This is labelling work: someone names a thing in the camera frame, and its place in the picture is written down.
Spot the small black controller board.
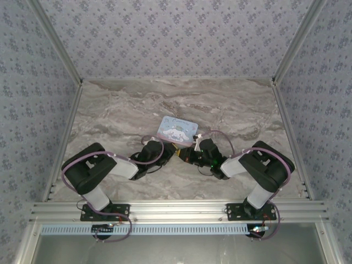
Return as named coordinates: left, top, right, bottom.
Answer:
left=248, top=224, right=270, bottom=238
left=91, top=224, right=114, bottom=235

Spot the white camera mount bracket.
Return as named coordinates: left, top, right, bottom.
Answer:
left=192, top=133, right=204, bottom=151

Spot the aluminium front rail beam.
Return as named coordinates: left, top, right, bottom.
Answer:
left=27, top=200, right=329, bottom=224

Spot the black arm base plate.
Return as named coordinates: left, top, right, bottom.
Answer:
left=225, top=202, right=277, bottom=221
left=80, top=203, right=131, bottom=222

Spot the white slotted cable duct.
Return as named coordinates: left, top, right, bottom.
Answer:
left=40, top=224, right=304, bottom=237

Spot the aluminium side rail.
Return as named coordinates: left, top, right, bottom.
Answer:
left=271, top=81, right=315, bottom=201
left=41, top=82, right=84, bottom=202

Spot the aluminium frame corner post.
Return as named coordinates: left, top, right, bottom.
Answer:
left=271, top=0, right=328, bottom=86
left=27, top=0, right=84, bottom=86

